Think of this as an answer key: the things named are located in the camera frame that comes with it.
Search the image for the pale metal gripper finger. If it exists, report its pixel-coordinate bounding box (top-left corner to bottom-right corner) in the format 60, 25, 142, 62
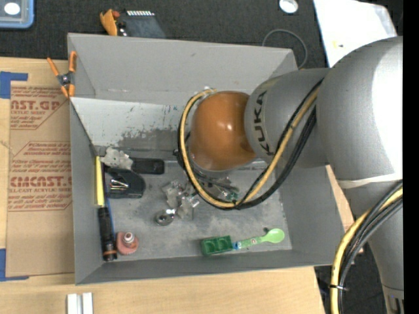
161, 180, 188, 208
176, 194, 201, 220

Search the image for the pink round toy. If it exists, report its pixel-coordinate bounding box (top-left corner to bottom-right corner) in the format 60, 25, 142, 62
116, 231, 139, 256

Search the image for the green toy brick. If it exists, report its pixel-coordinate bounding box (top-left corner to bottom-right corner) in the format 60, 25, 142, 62
200, 235, 234, 256

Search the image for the grey metal bin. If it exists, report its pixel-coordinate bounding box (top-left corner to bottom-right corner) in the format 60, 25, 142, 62
67, 33, 346, 286

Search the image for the white crumpled toy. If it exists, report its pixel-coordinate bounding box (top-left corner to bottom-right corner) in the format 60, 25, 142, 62
100, 147, 134, 171

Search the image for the black flat block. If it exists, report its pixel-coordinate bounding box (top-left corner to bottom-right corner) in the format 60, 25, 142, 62
130, 158, 166, 175

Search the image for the black torch with orange ring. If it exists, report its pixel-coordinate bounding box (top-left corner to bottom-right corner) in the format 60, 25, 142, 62
98, 207, 118, 262

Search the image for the brown cardboard board red print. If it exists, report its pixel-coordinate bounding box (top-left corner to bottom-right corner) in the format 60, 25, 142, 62
0, 56, 77, 283

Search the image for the silver round metal piece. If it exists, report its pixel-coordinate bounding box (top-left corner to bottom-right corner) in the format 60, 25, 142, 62
154, 209, 176, 226

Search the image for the black stapler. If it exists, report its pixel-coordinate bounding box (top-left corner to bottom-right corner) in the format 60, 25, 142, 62
103, 167, 147, 200

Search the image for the green plastic spoon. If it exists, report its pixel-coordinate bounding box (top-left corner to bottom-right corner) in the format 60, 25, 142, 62
232, 228, 285, 250

